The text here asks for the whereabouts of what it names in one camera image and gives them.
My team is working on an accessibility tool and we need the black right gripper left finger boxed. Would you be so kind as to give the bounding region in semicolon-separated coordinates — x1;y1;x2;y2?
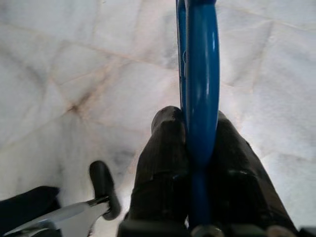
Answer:
124;105;191;223

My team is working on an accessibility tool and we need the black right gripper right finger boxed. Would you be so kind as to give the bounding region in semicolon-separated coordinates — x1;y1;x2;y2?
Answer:
209;110;298;232

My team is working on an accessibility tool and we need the blue plastic hanger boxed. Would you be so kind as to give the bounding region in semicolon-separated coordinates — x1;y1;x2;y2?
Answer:
176;0;220;230

